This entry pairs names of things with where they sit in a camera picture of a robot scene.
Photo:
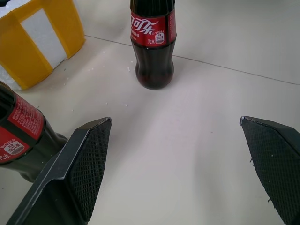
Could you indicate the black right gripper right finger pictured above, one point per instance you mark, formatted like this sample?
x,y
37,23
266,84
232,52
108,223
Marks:
x,y
279,164

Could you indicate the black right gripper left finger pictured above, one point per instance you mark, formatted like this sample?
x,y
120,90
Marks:
x,y
70,178

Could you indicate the cola bottle with red label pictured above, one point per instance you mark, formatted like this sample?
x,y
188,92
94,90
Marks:
x,y
21,138
153,58

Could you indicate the white foam box, yellow tape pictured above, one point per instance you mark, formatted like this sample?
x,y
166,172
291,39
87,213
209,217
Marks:
x,y
30,42

